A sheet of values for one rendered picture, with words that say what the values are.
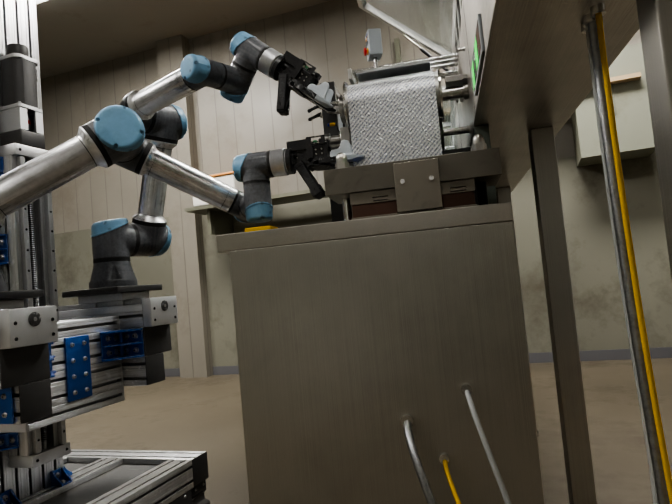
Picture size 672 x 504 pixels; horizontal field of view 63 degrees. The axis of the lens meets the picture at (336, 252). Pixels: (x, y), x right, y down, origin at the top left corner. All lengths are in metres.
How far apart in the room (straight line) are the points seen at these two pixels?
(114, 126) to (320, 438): 0.89
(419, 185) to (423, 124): 0.29
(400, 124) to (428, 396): 0.71
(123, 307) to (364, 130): 0.94
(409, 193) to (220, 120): 4.55
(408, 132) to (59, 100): 5.85
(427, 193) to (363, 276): 0.23
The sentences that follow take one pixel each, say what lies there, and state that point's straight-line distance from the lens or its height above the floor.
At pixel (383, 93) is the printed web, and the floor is 1.26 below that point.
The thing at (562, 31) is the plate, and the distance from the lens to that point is 1.04.
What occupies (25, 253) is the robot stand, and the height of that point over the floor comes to 0.93.
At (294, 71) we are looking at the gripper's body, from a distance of 1.63.
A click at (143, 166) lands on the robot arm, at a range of 1.62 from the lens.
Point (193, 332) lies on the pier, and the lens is 5.55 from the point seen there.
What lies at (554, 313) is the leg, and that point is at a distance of 1.61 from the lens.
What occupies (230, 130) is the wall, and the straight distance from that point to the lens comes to 5.62.
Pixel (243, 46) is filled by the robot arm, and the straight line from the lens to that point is 1.71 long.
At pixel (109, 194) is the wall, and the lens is 6.36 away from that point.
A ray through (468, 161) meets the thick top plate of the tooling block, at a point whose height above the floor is 1.01.
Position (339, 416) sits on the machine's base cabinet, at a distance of 1.25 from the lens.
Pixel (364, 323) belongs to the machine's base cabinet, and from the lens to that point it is 1.21.
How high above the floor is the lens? 0.76
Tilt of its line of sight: 3 degrees up
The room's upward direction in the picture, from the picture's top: 5 degrees counter-clockwise
